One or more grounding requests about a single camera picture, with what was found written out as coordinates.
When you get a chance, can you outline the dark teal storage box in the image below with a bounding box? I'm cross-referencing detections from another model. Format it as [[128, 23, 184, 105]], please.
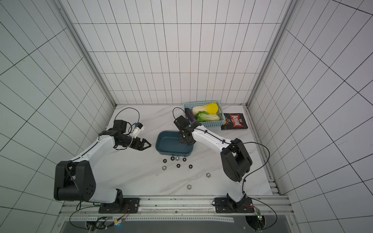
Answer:
[[155, 131, 194, 157]]

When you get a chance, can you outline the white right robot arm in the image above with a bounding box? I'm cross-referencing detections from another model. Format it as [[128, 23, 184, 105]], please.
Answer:
[[174, 116, 253, 206]]

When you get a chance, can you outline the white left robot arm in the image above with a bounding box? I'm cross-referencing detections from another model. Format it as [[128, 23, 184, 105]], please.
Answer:
[[53, 120, 151, 204]]

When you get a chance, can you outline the purple eggplant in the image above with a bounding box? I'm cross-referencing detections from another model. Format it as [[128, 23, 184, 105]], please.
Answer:
[[185, 108, 197, 123]]

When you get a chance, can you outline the green lettuce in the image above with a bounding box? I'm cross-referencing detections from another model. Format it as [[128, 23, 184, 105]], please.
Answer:
[[196, 111, 220, 122]]

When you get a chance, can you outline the light blue perforated basket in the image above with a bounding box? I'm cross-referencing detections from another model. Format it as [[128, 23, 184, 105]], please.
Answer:
[[183, 101, 225, 127]]

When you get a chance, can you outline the yellow napa cabbage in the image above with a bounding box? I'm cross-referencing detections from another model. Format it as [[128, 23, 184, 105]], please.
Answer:
[[192, 102, 219, 115]]

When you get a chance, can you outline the black Kray chips bag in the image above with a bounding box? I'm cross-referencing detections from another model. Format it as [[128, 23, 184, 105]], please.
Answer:
[[221, 113, 248, 130]]

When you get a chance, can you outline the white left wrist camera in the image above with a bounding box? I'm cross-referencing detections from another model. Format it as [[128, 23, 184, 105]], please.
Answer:
[[130, 123, 145, 138]]

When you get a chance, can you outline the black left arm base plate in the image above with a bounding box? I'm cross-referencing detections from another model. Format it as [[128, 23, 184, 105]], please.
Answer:
[[98, 198, 140, 214]]

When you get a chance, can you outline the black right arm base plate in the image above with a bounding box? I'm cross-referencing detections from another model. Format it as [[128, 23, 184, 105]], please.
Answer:
[[212, 196, 255, 214]]

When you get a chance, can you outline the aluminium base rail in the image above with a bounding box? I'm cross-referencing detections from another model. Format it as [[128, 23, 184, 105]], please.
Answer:
[[52, 196, 300, 233]]

